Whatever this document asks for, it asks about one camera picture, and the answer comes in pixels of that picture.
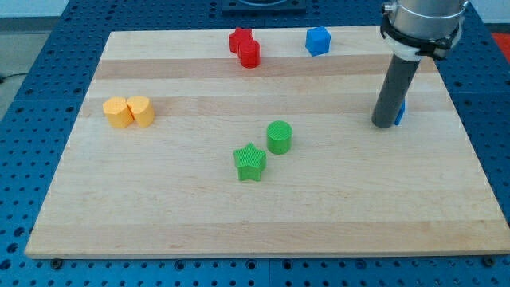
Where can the yellow pentagon block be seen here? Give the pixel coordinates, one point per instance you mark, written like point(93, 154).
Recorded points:
point(117, 112)

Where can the light wooden board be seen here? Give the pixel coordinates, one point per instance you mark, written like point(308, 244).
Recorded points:
point(345, 188)

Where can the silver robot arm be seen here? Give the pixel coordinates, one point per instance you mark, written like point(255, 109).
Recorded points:
point(414, 29)

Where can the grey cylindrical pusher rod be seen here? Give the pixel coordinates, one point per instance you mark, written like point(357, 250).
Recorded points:
point(397, 81)

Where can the red cylinder block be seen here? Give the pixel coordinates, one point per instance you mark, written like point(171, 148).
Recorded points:
point(249, 53)

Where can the green star block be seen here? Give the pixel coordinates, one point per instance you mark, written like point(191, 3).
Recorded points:
point(250, 162)

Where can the blue cube block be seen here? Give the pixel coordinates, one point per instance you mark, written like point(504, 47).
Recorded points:
point(318, 41)

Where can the blue triangle block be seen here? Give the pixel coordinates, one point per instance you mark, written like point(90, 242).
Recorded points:
point(400, 114)

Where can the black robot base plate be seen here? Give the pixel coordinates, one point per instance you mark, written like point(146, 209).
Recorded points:
point(262, 6)

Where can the red star block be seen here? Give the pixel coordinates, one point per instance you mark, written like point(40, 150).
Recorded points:
point(238, 37)

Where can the green cylinder block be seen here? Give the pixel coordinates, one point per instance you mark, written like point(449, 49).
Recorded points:
point(279, 137)

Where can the yellow heart block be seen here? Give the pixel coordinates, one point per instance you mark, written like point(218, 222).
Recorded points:
point(142, 110)

